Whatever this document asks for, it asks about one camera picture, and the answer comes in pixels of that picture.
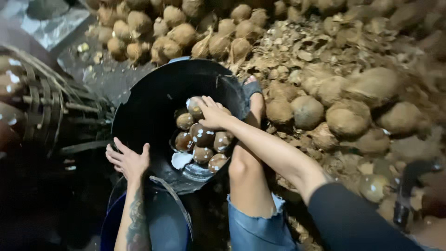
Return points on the heap of husked fibrous coconuts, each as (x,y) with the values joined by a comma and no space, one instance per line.
(313,104)

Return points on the person's bare leg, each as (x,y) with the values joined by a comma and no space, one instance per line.
(248,177)

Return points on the pile of shiny peeled coconuts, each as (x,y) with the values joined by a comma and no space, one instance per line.
(204,144)

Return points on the person's right hand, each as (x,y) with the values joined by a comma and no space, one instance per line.
(214,114)

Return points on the black sleeve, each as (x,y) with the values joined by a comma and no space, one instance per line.
(352,223)

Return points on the peeled brown coconut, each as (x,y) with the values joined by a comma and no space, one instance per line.
(372,188)
(193,108)

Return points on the person's left hand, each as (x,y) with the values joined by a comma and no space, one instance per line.
(129,163)

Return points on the blue denim shorts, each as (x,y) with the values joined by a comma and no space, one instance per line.
(256,230)

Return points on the white coconut flesh piece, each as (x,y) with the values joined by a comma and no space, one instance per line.
(181,159)

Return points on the blue plastic bucket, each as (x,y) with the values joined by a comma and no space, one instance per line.
(167,223)

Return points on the woven basket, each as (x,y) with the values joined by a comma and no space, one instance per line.
(45,101)

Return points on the shiny grey sheet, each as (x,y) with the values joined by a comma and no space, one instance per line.
(52,28)

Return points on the heap of coconut shell scraps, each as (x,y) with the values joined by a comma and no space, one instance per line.
(306,52)

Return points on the black plastic bucket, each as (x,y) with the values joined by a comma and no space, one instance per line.
(149,115)

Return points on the grey sandal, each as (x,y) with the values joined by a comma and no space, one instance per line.
(251,89)

